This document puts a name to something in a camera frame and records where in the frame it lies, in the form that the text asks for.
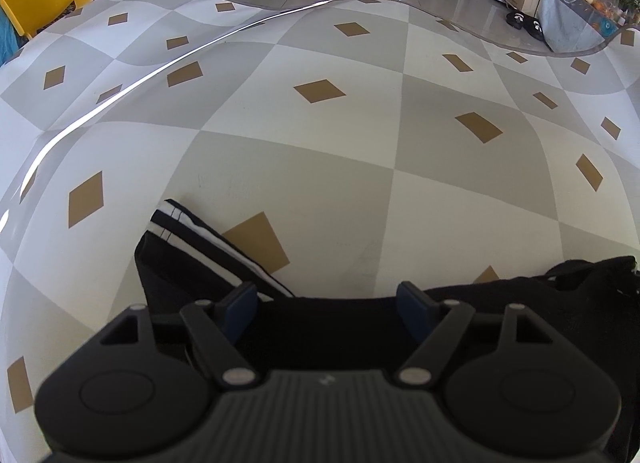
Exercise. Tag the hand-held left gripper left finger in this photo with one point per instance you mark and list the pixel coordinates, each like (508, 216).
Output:
(240, 308)

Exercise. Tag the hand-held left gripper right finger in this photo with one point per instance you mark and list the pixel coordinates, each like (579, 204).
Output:
(415, 308)

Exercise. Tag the black t-shirt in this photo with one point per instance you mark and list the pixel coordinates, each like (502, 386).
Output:
(330, 333)

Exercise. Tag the checkered tablecloth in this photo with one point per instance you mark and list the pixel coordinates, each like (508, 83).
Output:
(320, 143)

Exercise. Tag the black slipper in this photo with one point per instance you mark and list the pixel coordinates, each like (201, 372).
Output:
(536, 29)
(516, 18)

